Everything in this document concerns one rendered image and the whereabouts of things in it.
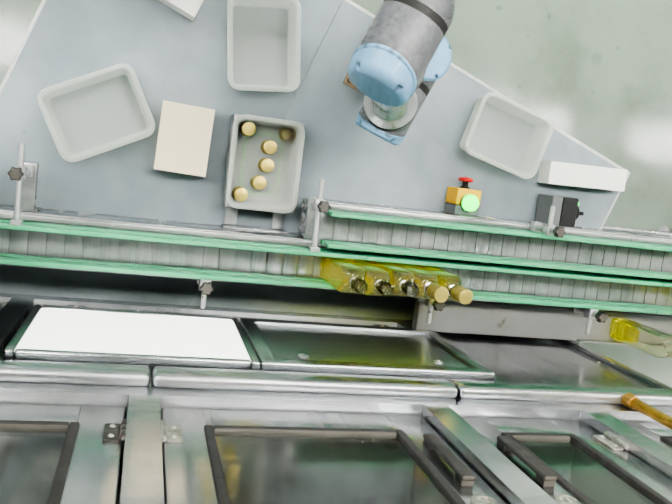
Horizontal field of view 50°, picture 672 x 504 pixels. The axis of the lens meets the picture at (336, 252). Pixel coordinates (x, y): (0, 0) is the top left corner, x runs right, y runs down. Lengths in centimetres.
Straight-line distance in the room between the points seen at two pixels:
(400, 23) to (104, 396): 75
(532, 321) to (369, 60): 104
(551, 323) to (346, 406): 91
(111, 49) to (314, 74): 49
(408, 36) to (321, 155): 73
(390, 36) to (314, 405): 62
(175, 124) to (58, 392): 77
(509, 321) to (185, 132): 96
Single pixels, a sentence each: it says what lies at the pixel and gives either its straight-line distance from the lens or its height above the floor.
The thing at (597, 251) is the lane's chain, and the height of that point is 88.
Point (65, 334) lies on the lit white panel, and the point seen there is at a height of 119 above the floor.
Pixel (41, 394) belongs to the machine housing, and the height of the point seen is 143.
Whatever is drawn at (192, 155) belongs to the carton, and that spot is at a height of 83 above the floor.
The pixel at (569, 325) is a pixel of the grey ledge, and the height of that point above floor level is 88.
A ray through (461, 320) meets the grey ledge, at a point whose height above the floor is 88.
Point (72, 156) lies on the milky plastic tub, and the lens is 176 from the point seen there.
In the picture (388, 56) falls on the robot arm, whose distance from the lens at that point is 118.
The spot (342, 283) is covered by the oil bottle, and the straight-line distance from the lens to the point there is 157.
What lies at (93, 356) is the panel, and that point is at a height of 132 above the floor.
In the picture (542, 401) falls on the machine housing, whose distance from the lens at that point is 146.
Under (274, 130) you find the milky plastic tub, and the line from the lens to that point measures 182.
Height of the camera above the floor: 257
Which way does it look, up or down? 73 degrees down
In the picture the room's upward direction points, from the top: 121 degrees clockwise
